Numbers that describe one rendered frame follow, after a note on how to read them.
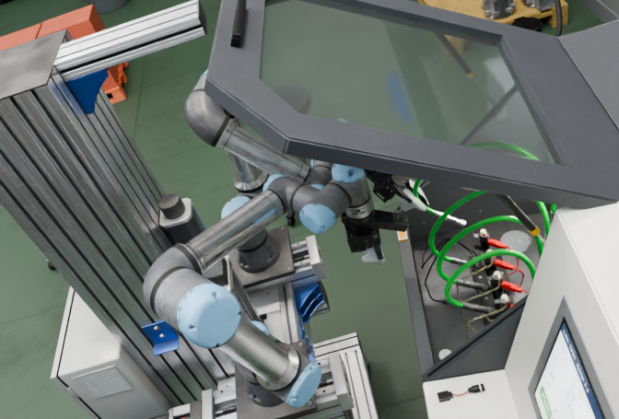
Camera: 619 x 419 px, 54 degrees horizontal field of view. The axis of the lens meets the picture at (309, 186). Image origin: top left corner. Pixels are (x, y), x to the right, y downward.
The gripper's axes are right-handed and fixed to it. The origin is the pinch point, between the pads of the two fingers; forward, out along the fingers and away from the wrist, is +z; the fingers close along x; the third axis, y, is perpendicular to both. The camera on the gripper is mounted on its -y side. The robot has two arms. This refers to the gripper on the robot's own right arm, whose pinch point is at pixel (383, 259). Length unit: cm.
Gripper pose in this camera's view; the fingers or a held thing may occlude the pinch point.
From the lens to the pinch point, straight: 170.2
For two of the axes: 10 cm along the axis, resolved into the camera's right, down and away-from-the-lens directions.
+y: -9.6, 2.2, 1.7
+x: 0.2, 6.6, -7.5
